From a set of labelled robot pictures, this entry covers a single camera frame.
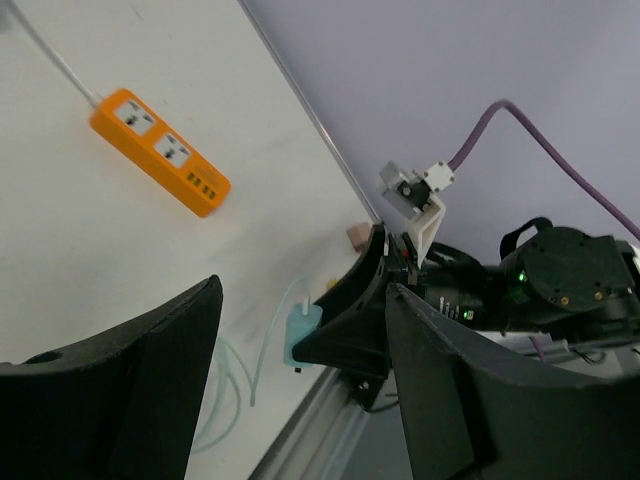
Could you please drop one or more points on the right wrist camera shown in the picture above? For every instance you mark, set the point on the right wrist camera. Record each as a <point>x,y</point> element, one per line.
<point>415,196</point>

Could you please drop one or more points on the pink plug adapter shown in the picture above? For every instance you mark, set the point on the pink plug adapter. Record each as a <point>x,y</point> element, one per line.
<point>358,235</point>

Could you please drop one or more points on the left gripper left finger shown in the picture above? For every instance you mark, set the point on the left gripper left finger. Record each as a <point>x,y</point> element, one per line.
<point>122,404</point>

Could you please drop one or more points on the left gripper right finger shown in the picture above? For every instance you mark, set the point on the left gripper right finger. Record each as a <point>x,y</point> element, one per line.
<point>473,409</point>

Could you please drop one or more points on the teal plug adapter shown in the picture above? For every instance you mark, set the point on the teal plug adapter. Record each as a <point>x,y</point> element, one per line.
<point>302,320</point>

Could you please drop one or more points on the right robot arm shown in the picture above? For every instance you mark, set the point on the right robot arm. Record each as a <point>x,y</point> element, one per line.
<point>551,279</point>

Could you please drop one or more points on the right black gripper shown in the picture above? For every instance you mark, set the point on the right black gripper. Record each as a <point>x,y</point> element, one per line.
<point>352,333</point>

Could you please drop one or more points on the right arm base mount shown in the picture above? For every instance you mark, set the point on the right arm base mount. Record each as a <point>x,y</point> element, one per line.
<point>372,394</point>

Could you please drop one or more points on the orange power strip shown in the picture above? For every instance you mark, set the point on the orange power strip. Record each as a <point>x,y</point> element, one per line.
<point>136,131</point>

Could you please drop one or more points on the aluminium front rail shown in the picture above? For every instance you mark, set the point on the aluminium front rail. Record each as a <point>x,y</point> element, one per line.
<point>320,437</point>

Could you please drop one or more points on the aluminium side rail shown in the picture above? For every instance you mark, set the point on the aluminium side rail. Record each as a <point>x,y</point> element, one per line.
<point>310,113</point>

